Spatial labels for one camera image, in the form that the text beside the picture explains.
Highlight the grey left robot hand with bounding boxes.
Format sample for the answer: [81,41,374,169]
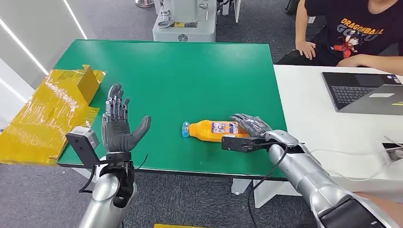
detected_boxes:
[101,83,152,154]

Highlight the white table foot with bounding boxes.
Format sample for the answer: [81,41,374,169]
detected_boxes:
[231,178,252,195]

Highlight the black chair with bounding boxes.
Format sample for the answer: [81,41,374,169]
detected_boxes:
[285,0,300,16]

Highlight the green table mat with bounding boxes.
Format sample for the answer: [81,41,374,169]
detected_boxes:
[57,39,288,181]

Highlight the yellow taped cardboard box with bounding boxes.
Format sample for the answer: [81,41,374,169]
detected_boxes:
[0,64,107,166]

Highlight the black and white device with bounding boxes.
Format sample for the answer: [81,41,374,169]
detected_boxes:
[382,136,403,164]

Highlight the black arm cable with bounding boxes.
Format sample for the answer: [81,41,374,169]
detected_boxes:
[247,142,288,228]
[78,165,96,193]

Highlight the white desk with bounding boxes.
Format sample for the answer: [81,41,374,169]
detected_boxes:
[253,64,403,209]

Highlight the yellow flat object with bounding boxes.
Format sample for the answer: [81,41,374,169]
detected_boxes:
[154,223,205,228]

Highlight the person's knee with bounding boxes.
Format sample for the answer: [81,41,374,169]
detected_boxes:
[355,192,403,221]

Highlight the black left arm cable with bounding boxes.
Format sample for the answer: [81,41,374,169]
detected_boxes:
[78,165,96,193]

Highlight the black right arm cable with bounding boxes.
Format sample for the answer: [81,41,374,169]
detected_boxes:
[247,142,288,228]

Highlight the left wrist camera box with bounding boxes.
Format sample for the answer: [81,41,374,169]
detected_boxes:
[65,126,101,169]

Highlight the white panel legs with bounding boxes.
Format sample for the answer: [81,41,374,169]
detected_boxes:
[221,0,241,23]

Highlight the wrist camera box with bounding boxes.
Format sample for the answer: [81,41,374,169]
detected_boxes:
[65,126,101,169]
[221,135,270,154]

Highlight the thin white cable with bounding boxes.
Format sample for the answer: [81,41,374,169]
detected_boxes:
[310,148,394,183]

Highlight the person's hand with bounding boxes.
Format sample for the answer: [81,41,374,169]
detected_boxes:
[296,40,317,60]
[336,54,366,67]

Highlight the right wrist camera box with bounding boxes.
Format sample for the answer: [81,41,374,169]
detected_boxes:
[221,135,270,154]

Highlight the person's right hand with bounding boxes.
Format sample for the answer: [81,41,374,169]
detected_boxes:
[296,40,317,60]

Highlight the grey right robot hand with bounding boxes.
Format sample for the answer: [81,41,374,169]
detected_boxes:
[230,113,273,138]

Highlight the person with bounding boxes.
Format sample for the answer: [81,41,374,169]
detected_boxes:
[275,0,403,76]

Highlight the dark grey laptop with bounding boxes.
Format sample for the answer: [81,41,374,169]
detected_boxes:
[321,71,403,116]

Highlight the orange bottle with clear cap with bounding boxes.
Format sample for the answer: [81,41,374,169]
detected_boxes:
[182,119,251,143]

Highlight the white machine base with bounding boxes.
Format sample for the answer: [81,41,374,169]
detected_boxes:
[152,0,218,42]

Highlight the person's left hand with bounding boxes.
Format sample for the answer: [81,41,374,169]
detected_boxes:
[336,54,366,67]

